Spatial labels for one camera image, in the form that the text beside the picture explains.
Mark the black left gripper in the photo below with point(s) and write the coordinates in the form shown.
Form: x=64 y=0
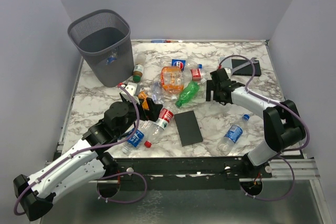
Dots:
x=151 y=115

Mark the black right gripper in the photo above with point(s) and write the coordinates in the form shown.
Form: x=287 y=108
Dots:
x=209 y=87

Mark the red label bottle red cap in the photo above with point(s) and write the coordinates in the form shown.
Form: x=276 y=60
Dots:
x=195 y=74

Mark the blue label bottle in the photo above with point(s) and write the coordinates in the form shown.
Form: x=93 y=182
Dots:
x=134 y=142
x=113 y=56
x=226 y=144

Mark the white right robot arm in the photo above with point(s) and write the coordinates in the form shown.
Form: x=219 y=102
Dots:
x=283 y=126

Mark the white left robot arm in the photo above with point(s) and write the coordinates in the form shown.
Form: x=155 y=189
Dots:
x=87 y=160

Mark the grey mesh waste bin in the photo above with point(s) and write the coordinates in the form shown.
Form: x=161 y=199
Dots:
x=95 y=35

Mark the clear crushed bottle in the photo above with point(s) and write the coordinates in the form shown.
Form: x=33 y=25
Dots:
x=157 y=93

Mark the small orange juice bottle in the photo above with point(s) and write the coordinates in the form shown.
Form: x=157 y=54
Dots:
x=143 y=96

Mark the red label water bottle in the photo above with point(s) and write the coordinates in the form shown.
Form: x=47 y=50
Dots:
x=155 y=131

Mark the green plastic bottle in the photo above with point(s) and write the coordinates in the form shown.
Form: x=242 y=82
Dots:
x=189 y=92

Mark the grey white hub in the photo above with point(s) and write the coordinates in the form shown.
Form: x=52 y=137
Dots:
x=227 y=64

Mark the silver wrench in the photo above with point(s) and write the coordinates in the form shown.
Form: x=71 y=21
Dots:
x=251 y=61

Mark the pepsi label clear bottle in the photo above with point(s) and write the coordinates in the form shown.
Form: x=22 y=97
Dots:
x=183 y=64

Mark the large orange juice bottle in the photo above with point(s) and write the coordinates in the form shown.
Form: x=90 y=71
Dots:
x=172 y=80

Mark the black box rear right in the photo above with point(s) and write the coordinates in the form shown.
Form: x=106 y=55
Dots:
x=247 y=70

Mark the brown bottle green cap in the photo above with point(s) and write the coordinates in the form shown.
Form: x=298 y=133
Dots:
x=139 y=67

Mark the blue red pen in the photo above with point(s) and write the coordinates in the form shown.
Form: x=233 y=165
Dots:
x=157 y=41

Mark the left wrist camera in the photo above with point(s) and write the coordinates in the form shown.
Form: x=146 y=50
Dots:
x=133 y=89

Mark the black network switch centre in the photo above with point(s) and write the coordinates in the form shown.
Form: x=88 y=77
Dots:
x=188 y=128

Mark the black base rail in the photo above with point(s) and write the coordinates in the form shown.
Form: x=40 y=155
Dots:
x=186 y=173

